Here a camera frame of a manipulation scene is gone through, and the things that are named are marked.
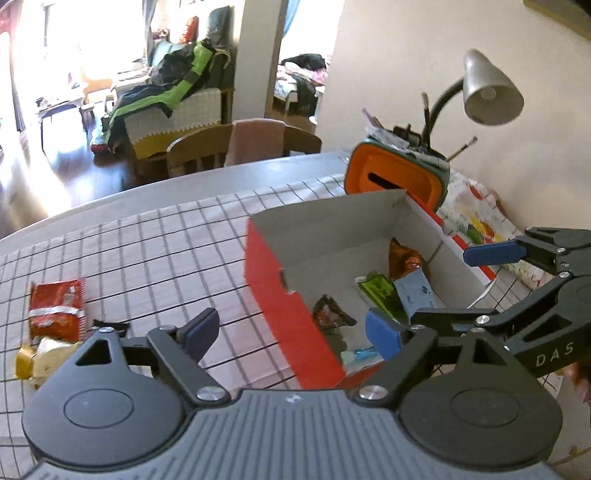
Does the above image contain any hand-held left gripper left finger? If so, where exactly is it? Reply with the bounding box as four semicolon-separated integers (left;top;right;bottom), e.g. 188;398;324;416
74;308;232;408

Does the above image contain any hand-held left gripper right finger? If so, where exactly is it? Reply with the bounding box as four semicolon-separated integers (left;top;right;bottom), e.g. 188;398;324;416
353;309;536;409

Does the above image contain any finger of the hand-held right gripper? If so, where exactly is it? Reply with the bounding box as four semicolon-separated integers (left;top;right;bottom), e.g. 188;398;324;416
464;227;591;276
411;274;573;334

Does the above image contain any blue-grey snack packet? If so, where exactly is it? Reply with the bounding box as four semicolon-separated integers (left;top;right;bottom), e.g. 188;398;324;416
394;268;439;320

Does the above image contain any green and white snack packet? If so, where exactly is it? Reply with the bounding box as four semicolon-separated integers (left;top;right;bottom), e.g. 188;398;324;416
356;272;410;324

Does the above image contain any small black snack packet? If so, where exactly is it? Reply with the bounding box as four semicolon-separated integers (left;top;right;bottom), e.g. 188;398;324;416
313;295;357;331

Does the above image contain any brown crinkled snack packet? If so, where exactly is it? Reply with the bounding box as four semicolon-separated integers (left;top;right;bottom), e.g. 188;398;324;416
389;237;426;280

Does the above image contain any orange cardboard shoe box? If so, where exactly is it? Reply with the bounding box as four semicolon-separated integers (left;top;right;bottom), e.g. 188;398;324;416
245;187;498;391

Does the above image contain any red snack packet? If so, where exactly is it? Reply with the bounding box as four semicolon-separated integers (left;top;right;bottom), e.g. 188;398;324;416
28;278;88;343

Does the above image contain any pale yellow snack packet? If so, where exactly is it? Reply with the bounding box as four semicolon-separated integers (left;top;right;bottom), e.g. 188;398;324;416
32;337;82;389

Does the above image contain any gold snack packet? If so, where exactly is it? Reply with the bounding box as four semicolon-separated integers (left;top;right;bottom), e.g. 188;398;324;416
16;344;42;381

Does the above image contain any person's right hand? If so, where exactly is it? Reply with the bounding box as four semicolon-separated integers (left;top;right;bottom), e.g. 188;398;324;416
566;362;591;403

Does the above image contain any colourful printed cloth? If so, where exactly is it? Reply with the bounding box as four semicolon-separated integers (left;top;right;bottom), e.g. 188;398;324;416
436;168;555;288

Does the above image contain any checkered tablecloth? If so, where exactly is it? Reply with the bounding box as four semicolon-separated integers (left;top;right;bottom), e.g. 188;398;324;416
0;173;568;480

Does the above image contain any slanted paint brush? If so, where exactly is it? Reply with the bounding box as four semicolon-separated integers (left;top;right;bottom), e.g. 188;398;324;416
445;137;479;162

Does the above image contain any orange and green pen holder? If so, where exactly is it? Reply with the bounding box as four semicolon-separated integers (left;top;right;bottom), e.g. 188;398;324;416
345;138;451;216

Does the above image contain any grey gooseneck desk lamp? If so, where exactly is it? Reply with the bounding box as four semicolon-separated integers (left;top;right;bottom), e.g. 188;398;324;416
422;48;525;149

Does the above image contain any wooden chair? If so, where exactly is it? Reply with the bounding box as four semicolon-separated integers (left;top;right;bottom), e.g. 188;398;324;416
166;121;322;179

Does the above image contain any pink towel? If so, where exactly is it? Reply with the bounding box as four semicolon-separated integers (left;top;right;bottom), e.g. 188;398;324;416
225;119;287;167

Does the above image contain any beige crochet sofa cover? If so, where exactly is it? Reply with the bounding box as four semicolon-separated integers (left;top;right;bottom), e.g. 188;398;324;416
124;88;223;160

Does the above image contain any green and black jacket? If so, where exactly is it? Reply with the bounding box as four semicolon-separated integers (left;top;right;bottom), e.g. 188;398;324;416
104;39;232;154

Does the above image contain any cluttered bed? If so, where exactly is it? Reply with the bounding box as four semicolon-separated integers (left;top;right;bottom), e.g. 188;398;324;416
272;53;331;123

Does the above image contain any wooden coffee table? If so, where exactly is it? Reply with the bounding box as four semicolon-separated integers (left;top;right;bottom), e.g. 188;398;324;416
39;95;87;149

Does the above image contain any dark leather sofa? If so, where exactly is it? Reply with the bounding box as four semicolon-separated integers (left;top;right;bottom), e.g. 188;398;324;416
111;39;237;163

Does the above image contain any red cushion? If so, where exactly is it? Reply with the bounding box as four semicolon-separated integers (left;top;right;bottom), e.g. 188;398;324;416
178;16;199;45

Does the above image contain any dark shiny cushion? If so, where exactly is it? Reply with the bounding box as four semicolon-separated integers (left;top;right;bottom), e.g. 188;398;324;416
205;7;232;45

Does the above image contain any blue curtain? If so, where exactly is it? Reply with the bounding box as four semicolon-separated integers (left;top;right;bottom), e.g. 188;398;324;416
284;0;306;36

